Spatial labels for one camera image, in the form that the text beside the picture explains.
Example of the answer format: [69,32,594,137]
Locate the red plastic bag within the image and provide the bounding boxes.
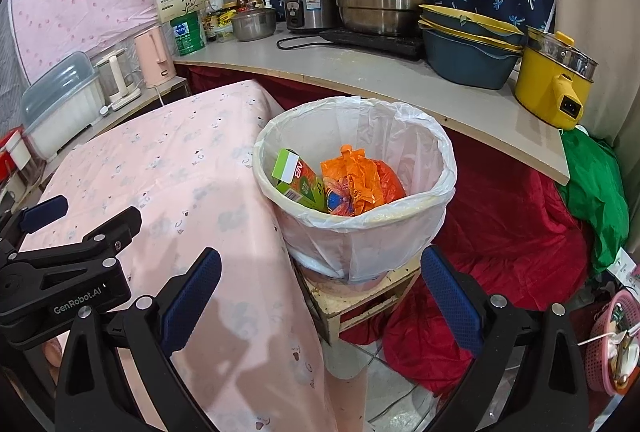
[375,160,406,204]

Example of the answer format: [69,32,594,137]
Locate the black power cable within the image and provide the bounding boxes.
[275,34,331,51]

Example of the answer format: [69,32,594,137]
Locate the yellow label jar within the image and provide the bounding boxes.
[215,8,236,40]

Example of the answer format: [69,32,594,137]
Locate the small steel pot with lid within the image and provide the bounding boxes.
[231,8,277,42]

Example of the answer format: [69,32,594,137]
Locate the red plastic basket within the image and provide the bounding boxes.
[0,127,24,183]

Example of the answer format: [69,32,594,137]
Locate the pink mesh basket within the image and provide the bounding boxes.
[585,289,639,396]

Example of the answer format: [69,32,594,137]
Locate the stacked teal yellow basins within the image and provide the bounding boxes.
[418,4,527,90]

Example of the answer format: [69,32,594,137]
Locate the wooden stool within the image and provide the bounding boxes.
[292,255,421,344]

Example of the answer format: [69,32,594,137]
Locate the pink electric kettle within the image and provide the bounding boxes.
[134,26,176,88]

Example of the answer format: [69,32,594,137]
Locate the green plastic bag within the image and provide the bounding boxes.
[558,128,630,275]

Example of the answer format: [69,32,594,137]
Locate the black induction cooker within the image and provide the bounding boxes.
[319,28,425,61]

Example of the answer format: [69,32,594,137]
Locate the orange snack wrapper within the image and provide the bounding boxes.
[321,145,385,217]

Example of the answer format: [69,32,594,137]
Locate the white dish box grey lid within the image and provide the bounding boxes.
[21,52,105,161]

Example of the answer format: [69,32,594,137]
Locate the yellow electric pot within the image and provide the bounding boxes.
[514,26,598,130]

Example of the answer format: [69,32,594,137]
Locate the green tin can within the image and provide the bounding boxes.
[169,11,205,56]

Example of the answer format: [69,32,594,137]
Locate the pink tablecloth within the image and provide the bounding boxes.
[24,80,368,431]

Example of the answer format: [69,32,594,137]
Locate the white glass kettle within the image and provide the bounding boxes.
[94,48,141,111]

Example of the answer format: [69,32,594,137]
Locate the green wasabi box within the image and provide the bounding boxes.
[271,148,326,212]

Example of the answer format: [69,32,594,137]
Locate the white bin liner bag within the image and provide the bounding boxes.
[253,96,458,284]

